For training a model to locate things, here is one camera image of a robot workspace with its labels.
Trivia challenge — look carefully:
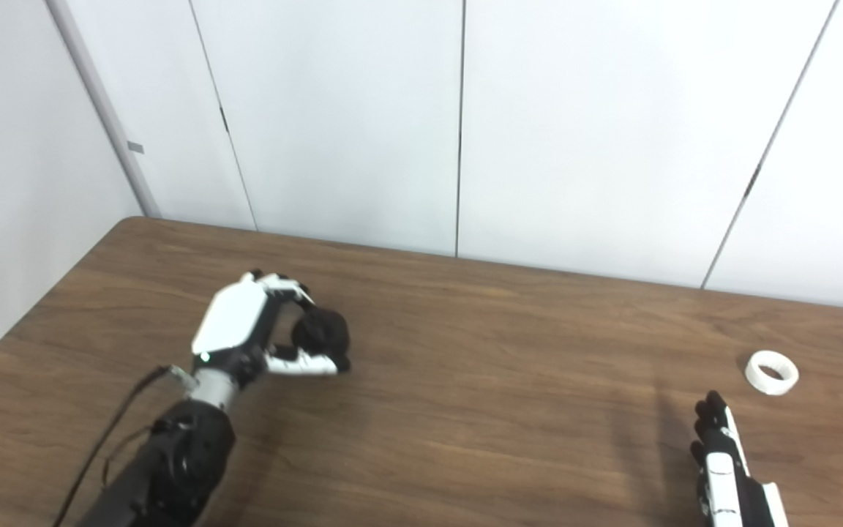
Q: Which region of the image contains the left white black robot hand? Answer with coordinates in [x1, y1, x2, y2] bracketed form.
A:
[191, 270, 353, 385]

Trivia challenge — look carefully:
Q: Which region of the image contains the round black plastic part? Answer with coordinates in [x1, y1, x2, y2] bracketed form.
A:
[291, 307, 351, 361]

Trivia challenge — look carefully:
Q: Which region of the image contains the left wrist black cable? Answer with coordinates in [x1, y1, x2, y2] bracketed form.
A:
[52, 364, 199, 527]

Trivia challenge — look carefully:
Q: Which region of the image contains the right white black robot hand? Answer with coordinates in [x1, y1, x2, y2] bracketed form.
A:
[689, 390, 790, 527]

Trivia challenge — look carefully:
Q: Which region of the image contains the grey wall corner trim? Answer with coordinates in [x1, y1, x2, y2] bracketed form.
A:
[45, 0, 163, 219]

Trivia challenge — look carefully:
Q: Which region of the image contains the white plastic ring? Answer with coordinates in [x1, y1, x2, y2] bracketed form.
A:
[745, 350, 800, 396]

